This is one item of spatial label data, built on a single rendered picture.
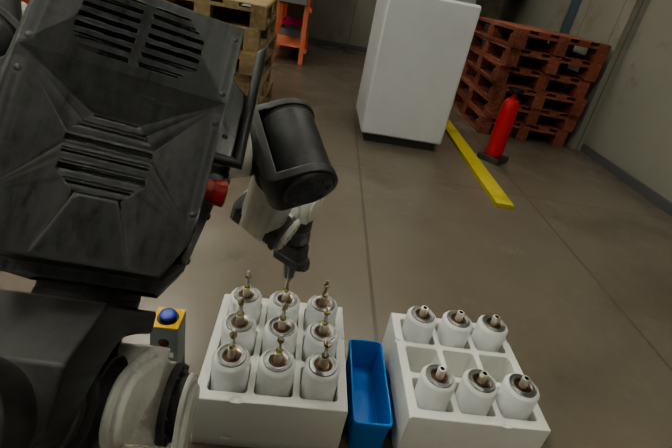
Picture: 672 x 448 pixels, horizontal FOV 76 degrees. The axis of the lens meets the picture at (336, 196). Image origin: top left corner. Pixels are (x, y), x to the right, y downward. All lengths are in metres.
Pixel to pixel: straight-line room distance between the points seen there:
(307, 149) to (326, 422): 0.81
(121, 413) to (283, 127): 0.41
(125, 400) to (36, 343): 0.13
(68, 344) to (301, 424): 0.88
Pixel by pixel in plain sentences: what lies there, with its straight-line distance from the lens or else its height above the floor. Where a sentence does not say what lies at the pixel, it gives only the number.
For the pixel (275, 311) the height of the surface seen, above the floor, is 0.24.
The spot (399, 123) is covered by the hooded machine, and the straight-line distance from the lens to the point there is 3.53.
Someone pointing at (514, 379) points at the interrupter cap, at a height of 0.25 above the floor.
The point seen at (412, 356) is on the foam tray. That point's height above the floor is 0.14.
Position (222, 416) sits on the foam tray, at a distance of 1.26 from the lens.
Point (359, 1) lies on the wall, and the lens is 8.33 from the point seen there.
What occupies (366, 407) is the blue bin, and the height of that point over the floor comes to 0.00.
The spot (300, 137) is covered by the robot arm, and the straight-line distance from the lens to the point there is 0.65.
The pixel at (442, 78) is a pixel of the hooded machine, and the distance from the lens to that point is 3.51.
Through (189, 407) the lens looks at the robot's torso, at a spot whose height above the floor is 0.42.
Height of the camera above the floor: 1.15
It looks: 27 degrees down
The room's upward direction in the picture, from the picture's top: 11 degrees clockwise
